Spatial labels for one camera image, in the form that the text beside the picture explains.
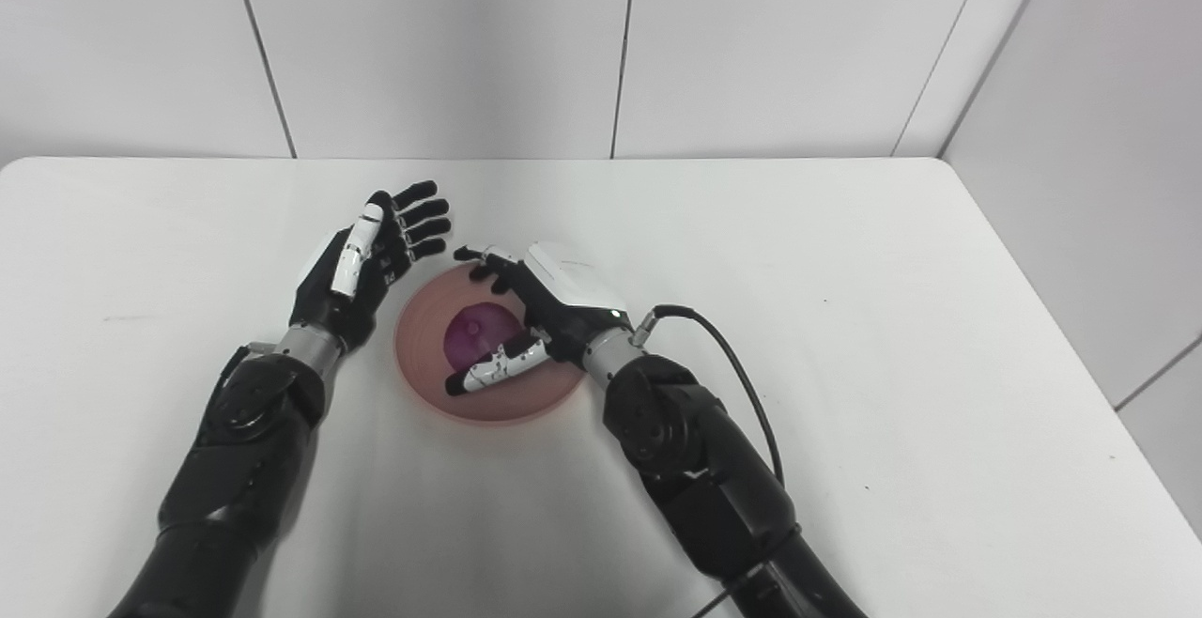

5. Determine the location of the pink round plate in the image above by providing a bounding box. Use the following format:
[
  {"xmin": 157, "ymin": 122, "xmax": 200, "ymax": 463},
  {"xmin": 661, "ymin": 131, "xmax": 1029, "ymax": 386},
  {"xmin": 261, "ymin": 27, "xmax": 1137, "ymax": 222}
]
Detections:
[{"xmin": 394, "ymin": 261, "xmax": 589, "ymax": 427}]

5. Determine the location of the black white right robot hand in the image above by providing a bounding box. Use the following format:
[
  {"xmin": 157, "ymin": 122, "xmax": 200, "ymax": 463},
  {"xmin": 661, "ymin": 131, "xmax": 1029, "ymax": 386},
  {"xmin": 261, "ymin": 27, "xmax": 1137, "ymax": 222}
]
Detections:
[{"xmin": 444, "ymin": 241, "xmax": 633, "ymax": 397}]

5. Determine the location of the purple red onion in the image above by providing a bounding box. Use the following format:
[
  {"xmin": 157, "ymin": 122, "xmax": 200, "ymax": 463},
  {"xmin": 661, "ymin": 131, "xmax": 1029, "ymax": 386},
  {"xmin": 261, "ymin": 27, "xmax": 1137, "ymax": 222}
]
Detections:
[{"xmin": 443, "ymin": 301, "xmax": 522, "ymax": 367}]

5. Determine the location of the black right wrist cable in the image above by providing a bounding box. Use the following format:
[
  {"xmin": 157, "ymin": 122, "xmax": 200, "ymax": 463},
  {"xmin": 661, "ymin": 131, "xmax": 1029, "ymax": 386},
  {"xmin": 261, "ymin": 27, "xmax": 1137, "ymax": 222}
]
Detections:
[{"xmin": 631, "ymin": 304, "xmax": 786, "ymax": 487}]

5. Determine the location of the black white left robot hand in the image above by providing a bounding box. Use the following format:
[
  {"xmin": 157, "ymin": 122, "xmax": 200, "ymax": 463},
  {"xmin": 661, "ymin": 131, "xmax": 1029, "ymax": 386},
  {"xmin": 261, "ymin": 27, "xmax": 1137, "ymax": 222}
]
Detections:
[{"xmin": 288, "ymin": 180, "xmax": 453, "ymax": 352}]

